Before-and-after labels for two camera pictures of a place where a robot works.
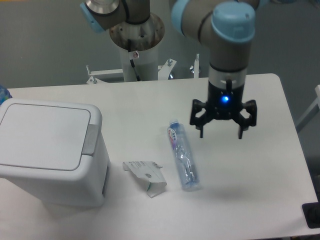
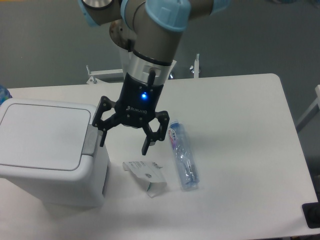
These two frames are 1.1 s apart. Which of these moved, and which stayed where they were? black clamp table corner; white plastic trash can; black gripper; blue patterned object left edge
Moved: black gripper
Stayed: black clamp table corner; white plastic trash can; blue patterned object left edge
